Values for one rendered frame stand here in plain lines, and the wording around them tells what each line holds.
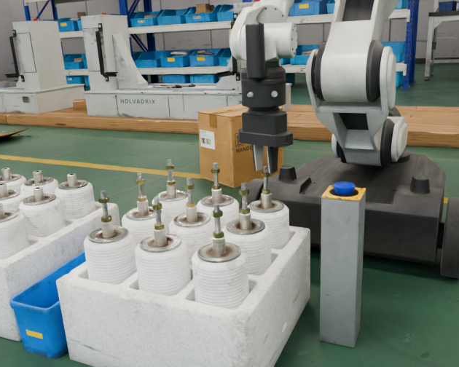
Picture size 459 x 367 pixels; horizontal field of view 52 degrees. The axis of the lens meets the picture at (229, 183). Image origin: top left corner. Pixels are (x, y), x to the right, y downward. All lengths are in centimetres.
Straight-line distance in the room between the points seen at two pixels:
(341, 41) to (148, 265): 68
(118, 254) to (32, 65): 336
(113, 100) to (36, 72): 83
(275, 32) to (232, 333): 54
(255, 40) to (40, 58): 340
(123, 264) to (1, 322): 35
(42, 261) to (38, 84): 311
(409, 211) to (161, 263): 64
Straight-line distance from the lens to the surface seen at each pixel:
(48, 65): 422
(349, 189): 88
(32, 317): 104
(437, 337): 108
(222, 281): 78
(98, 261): 90
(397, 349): 103
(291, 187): 128
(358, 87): 112
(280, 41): 90
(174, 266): 83
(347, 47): 115
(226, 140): 192
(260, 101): 91
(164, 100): 329
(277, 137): 92
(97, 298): 90
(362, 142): 137
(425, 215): 120
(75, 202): 126
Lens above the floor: 60
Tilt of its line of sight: 17 degrees down
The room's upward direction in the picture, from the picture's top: 3 degrees counter-clockwise
